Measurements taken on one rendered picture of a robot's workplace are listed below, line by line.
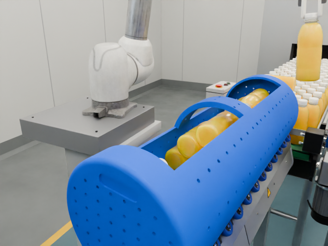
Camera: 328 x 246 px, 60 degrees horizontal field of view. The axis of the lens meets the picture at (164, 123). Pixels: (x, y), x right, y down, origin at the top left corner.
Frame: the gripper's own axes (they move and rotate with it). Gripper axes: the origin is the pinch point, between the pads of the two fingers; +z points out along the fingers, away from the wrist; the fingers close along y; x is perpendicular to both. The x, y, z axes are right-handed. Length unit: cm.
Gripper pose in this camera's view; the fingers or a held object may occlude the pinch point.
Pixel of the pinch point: (312, 6)
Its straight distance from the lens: 102.3
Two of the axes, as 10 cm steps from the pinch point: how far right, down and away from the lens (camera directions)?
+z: 1.4, 9.3, 3.5
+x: 6.0, -3.6, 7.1
